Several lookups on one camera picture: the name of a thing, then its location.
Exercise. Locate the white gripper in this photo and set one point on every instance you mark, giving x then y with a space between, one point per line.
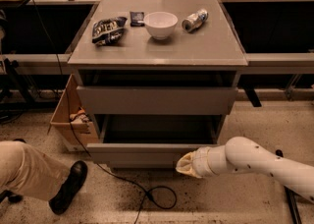
202 162

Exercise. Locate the grey drawer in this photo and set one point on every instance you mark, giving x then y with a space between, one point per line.
157 100
153 141

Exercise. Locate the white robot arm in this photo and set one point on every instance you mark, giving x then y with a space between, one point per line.
242 155

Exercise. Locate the grey drawer cabinet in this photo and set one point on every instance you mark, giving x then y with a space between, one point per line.
209 57

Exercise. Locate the grey top drawer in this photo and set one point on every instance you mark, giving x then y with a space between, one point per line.
157 100

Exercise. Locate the black chair base leg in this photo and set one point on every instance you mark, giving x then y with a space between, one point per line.
292 206

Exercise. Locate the black shoe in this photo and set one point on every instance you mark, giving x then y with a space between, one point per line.
63 199

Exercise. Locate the cardboard box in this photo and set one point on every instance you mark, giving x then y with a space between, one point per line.
71 121

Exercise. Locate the white bowl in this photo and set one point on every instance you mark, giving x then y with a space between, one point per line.
160 25

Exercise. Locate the crushed silver can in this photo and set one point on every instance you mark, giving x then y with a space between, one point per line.
195 20

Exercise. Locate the small dark blue packet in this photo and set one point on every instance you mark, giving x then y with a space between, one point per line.
137 19

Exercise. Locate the dark chip bag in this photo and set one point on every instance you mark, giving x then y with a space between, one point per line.
108 31

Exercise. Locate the beige trouser leg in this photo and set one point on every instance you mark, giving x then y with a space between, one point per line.
26 171

